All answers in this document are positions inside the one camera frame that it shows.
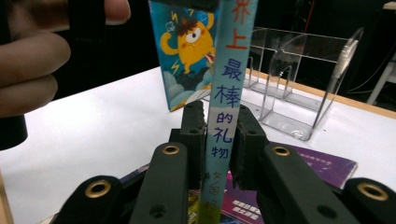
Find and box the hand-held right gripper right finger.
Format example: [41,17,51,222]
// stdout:
[229,105,271,191]

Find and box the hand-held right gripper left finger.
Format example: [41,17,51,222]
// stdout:
[169,100,208,190]

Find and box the light blue picture book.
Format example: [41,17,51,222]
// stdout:
[197,0,260,224]

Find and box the teal picture book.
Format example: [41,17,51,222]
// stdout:
[148,0,219,112]

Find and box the clear acrylic book rack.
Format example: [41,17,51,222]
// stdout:
[242,26,365,142]

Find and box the purple picture book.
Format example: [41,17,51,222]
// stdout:
[120,144,359,224]

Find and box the white table mat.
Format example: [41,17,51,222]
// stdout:
[0,66,396,224]

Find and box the white metal stand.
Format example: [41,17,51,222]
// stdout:
[366,50,396,106]

